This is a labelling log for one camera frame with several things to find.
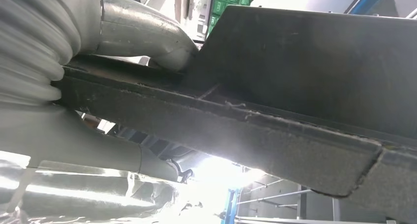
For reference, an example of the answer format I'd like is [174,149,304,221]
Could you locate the blue metal post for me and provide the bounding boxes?
[220,188,242,224]
[344,0,391,15]

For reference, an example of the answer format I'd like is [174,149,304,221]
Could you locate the green plastic crate stack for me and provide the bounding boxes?
[206,0,253,38]

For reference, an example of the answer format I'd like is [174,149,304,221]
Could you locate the grey metal frame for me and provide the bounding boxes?
[234,178,398,224]

